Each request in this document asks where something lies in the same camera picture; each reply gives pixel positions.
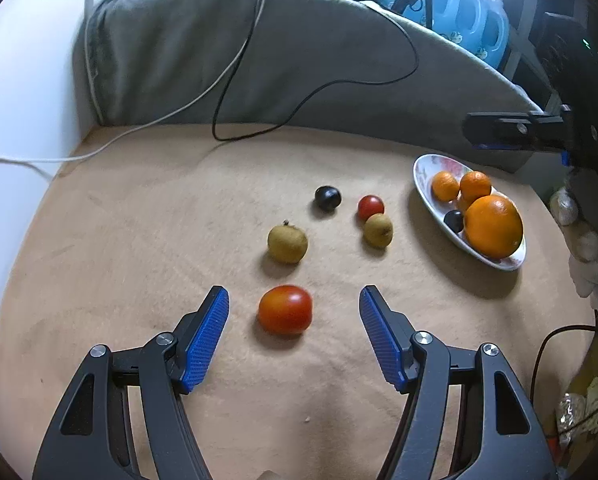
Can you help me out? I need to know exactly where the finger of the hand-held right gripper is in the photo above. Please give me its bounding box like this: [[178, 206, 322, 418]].
[[463, 109, 567, 152]]

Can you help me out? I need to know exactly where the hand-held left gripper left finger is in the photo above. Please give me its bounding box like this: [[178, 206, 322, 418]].
[[32, 285, 230, 480]]

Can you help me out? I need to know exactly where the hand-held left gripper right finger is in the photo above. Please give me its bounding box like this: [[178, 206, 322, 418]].
[[359, 285, 560, 480]]

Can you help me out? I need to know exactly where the small mandarin orange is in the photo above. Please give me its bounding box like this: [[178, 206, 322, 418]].
[[431, 171, 460, 202], [460, 171, 493, 203]]

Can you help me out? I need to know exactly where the large red tomato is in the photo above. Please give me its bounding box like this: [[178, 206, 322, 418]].
[[257, 285, 313, 336]]

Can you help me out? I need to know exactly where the floral white plate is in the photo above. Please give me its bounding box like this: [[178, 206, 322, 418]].
[[412, 154, 527, 272]]

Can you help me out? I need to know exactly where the large orange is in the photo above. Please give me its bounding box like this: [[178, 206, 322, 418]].
[[464, 195, 524, 261]]

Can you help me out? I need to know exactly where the dark plum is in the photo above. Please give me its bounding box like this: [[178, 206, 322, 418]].
[[314, 186, 342, 212], [443, 210, 466, 235]]

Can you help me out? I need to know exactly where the person's right hand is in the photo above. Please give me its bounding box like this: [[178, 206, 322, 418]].
[[550, 187, 598, 298]]

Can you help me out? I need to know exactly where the brown-green round fruit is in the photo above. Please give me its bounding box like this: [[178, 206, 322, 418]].
[[363, 213, 394, 248], [267, 220, 309, 264]]

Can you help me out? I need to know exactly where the small red cherry tomato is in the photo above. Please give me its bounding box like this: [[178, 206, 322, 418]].
[[357, 195, 385, 222]]

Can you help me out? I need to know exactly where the beige blanket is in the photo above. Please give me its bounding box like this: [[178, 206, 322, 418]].
[[2, 122, 598, 480]]

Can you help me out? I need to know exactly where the dark plum on table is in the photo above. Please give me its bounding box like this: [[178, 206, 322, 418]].
[[314, 186, 342, 212]]

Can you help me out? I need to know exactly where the crinkled plastic wrapper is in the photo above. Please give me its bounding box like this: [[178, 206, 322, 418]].
[[556, 377, 598, 436]]

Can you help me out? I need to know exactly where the grey blanket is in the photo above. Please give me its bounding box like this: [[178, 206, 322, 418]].
[[73, 0, 547, 176]]

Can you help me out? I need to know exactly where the black cable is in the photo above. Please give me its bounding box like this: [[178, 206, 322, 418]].
[[211, 0, 420, 142], [531, 324, 598, 411]]

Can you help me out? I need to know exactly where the thick white power cord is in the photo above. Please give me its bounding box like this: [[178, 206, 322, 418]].
[[82, 0, 105, 126]]

